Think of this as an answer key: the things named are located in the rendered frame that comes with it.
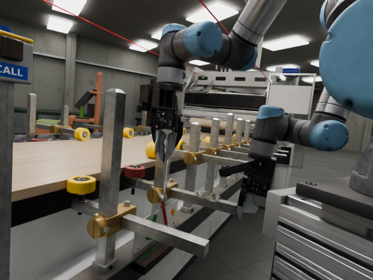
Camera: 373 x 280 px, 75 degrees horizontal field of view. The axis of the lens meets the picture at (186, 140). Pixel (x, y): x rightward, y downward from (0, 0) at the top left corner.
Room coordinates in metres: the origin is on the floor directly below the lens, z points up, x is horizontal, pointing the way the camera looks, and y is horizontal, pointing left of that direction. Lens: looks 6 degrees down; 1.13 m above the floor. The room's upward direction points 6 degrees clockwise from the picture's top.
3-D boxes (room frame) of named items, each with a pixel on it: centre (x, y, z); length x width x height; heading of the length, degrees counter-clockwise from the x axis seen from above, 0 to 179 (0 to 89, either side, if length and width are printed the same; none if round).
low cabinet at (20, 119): (7.55, 4.26, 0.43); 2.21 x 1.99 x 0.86; 123
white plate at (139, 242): (0.80, 0.07, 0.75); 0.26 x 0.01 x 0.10; 154
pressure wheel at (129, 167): (0.94, 0.19, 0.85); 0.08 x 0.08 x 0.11
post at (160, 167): (0.84, 0.08, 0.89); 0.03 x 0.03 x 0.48; 64
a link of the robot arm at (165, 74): (0.68, 0.06, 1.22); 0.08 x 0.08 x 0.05
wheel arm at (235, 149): (1.54, -0.29, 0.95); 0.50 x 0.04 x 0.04; 64
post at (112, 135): (0.61, 0.19, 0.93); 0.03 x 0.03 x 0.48; 64
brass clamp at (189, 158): (1.08, -0.04, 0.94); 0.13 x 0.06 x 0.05; 154
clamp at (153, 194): (0.86, 0.07, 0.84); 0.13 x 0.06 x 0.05; 154
